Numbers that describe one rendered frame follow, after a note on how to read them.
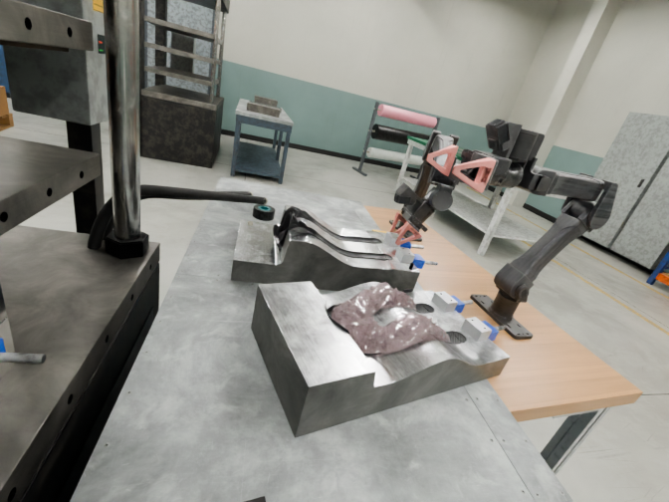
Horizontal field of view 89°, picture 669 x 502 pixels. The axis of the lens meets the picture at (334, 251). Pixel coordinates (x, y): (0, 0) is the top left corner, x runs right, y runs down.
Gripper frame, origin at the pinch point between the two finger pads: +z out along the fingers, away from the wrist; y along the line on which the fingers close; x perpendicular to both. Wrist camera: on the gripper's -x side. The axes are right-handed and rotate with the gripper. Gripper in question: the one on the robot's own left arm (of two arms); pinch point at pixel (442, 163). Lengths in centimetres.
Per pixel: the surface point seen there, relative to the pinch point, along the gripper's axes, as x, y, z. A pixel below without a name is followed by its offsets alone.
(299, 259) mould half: 31.1, -12.7, 22.7
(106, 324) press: 40, 0, 62
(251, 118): 44, -388, -2
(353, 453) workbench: 39, 33, 23
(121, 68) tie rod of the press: -4, -27, 63
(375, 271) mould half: 32.2, -9.8, 1.8
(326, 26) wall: -105, -660, -146
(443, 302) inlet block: 32.3, 4.1, -11.1
